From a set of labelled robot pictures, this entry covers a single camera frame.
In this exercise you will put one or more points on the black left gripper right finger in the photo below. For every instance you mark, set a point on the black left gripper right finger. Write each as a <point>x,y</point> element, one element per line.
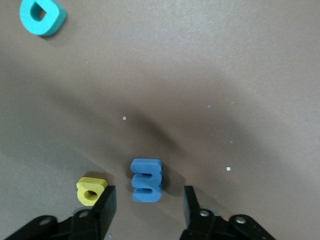
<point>200,225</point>

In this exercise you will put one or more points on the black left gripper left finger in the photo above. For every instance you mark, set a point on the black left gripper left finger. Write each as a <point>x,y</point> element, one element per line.
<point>100,220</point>

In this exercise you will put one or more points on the yellow foam letter d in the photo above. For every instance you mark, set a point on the yellow foam letter d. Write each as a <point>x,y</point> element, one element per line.
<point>87,183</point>

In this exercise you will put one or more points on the blue foam letter m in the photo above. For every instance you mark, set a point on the blue foam letter m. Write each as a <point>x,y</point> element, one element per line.
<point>146,165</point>

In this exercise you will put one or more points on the teal foam letter p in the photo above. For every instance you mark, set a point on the teal foam letter p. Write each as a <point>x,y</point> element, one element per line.
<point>52,22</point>

